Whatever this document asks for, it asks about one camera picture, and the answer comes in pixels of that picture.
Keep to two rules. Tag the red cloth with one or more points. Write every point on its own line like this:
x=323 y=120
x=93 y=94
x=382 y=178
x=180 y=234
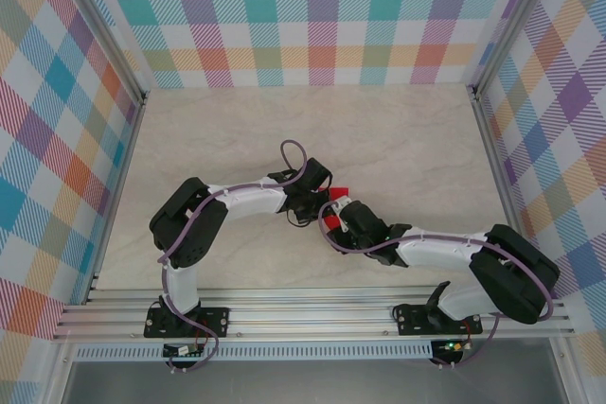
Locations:
x=338 y=193

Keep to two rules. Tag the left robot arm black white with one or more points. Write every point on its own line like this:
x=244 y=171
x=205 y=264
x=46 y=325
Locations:
x=255 y=196

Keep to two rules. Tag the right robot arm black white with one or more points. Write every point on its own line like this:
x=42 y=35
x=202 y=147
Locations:
x=435 y=250

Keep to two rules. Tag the aluminium mounting rail beam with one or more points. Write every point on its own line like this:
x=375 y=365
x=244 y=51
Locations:
x=308 y=314

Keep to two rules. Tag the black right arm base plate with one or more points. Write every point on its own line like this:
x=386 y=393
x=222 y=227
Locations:
x=412 y=321

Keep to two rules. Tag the aluminium side rail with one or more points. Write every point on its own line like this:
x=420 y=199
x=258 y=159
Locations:
x=504 y=191
x=116 y=200

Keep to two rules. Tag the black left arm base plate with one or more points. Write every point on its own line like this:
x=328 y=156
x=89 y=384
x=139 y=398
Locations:
x=215 y=321

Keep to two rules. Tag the aluminium corner post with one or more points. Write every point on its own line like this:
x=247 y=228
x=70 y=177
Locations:
x=101 y=30
x=511 y=21

